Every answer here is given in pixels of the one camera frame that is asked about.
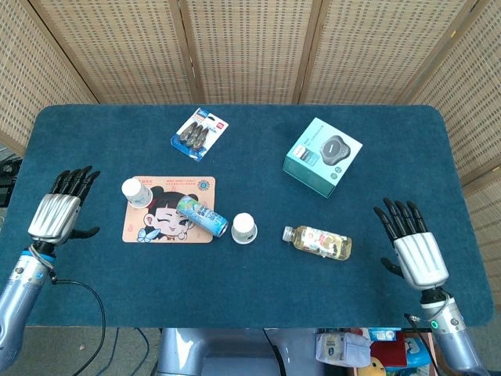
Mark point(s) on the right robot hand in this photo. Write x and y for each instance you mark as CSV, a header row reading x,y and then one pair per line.
x,y
420,258

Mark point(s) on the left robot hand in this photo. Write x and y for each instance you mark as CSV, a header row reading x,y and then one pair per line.
x,y
52,215

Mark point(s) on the paper cup blue flower print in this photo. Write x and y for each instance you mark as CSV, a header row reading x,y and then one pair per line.
x,y
135,192

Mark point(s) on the plain white paper cup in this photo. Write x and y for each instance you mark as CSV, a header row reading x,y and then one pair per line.
x,y
242,223

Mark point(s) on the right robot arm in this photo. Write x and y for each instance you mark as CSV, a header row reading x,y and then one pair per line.
x,y
454,337

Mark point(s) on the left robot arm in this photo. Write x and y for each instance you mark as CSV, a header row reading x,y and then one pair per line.
x,y
19,282

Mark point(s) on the paper cup green leaf print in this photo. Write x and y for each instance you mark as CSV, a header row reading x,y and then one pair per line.
x,y
244,242

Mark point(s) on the black equipment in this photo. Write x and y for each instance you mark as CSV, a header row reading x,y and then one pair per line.
x,y
8,176

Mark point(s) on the red book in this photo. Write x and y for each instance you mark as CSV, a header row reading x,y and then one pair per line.
x,y
391,352

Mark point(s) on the yellow tea plastic bottle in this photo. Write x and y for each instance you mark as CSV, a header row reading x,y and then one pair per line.
x,y
321,243

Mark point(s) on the yellow plush toy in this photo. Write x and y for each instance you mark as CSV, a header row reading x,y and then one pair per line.
x,y
373,368

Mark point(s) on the cartoon girl mouse pad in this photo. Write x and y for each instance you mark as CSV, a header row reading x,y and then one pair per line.
x,y
172,235

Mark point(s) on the white bag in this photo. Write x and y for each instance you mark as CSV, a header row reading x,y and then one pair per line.
x,y
336,348

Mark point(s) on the teal product box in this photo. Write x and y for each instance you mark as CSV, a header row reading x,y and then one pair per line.
x,y
313,168

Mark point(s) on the blue drink can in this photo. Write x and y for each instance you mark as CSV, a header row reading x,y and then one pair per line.
x,y
199,215

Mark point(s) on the binder clips blister pack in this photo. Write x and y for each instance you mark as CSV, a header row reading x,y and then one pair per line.
x,y
199,133

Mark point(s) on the blue table cloth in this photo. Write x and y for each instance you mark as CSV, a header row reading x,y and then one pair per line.
x,y
250,282

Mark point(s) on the grey robot torso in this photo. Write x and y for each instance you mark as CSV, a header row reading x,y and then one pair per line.
x,y
188,352

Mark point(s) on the woven folding screen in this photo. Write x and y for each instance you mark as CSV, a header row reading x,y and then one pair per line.
x,y
250,47

